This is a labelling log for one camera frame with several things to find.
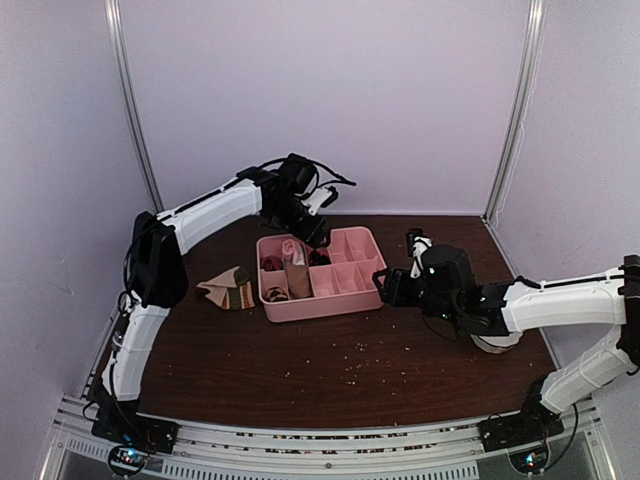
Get left aluminium frame post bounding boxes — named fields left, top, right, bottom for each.
left=104, top=0, right=164, bottom=212

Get rolled socks in box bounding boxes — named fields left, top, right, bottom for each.
left=260, top=239, right=313, bottom=302

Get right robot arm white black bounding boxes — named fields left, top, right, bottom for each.
left=372, top=247, right=639, bottom=451

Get pink divided organizer box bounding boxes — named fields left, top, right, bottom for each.
left=256, top=226, right=386, bottom=323

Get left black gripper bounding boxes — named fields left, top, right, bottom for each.
left=269, top=196, right=332, bottom=249

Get white scalloped bowl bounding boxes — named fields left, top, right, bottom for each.
left=471, top=332, right=522, bottom=354

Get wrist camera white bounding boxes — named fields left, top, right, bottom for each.
left=406, top=227, right=433, bottom=279
left=302, top=185, right=339, bottom=216

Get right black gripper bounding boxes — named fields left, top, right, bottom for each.
left=373, top=267, right=459, bottom=325

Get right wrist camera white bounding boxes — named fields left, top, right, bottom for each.
left=406, top=227, right=433, bottom=279

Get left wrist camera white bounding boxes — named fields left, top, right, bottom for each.
left=302, top=185, right=339, bottom=216

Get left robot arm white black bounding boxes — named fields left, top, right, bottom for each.
left=92, top=153, right=352, bottom=454

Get aluminium frame post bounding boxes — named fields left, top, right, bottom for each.
left=104, top=0, right=164, bottom=212
left=483, top=0, right=547, bottom=228

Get striped beige green sock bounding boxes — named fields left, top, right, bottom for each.
left=196, top=266, right=255, bottom=310

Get argyle black red orange sock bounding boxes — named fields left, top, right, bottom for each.
left=308, top=250, right=331, bottom=267

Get right aluminium frame post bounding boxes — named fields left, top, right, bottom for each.
left=483, top=0, right=547, bottom=228

